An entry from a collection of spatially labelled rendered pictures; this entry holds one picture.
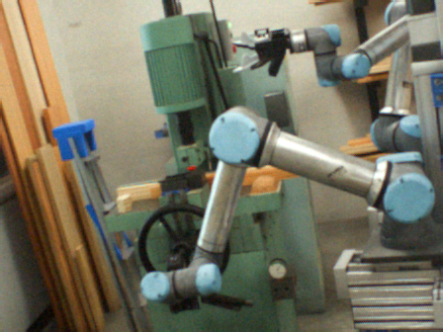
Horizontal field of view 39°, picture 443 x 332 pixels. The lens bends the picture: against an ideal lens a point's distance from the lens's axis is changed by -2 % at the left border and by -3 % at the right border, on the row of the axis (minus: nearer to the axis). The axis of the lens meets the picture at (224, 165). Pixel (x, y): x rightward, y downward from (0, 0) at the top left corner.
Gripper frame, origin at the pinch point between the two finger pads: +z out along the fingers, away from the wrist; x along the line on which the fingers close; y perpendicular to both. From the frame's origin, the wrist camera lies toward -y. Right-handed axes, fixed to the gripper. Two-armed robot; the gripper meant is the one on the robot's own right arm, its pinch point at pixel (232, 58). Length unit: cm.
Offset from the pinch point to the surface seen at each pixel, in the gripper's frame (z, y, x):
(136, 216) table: 40, -32, 34
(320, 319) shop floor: -8, -156, 12
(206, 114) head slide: 15.2, -23.9, -2.2
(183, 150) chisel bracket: 22.7, -23.8, 14.3
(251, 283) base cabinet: 6, -55, 51
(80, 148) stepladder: 83, -58, -32
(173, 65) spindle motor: 19.5, 1.8, 0.2
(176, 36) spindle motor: 16.8, 8.8, -6.2
